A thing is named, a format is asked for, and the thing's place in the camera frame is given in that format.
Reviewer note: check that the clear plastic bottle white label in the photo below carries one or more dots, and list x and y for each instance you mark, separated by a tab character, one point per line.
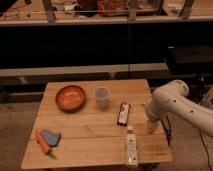
131	148

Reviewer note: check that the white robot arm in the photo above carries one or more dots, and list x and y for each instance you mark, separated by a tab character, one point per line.
172	98

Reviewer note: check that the orange ceramic bowl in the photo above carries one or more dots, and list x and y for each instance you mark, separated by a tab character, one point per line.
70	98

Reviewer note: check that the clear plastic cup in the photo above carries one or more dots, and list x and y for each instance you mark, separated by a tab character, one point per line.
102	96

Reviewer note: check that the dark chocolate bar package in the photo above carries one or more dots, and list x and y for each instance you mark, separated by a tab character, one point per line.
123	114

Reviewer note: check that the wooden folding table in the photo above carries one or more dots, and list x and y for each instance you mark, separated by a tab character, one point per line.
91	136

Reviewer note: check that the blue cloth piece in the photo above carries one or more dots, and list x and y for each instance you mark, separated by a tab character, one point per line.
51	138

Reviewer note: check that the orange toy carrot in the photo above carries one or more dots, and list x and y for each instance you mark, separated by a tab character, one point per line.
43	144

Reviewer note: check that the cluttered background shelf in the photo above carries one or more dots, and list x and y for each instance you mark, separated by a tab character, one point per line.
100	12

